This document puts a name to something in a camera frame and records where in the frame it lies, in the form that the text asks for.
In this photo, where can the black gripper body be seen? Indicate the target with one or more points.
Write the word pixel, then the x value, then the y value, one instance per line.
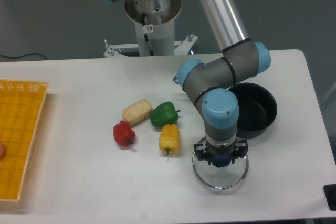
pixel 220 155

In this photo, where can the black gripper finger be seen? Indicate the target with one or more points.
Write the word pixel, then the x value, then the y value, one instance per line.
pixel 239 151
pixel 200 152

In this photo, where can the glass lid blue knob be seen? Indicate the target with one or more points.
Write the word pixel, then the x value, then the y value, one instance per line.
pixel 220 178

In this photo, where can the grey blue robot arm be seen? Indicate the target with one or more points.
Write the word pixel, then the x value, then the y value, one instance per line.
pixel 241 59

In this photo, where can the yellow bell pepper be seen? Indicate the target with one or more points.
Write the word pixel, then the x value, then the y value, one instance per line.
pixel 169 140

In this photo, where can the dark blue saucepan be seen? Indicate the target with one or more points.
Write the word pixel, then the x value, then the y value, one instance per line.
pixel 258 111

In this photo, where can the green bell pepper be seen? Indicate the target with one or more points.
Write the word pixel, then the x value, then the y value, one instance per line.
pixel 164 114

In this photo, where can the beige bread loaf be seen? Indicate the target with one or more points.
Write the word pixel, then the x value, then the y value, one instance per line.
pixel 137 112

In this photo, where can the red bell pepper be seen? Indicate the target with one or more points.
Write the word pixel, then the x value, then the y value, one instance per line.
pixel 123 134

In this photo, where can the black table grommet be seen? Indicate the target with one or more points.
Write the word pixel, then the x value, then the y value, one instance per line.
pixel 330 194

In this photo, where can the yellow woven basket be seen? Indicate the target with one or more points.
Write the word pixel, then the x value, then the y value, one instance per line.
pixel 22 102

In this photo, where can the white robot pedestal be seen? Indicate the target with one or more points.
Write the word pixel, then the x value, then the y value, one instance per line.
pixel 154 22

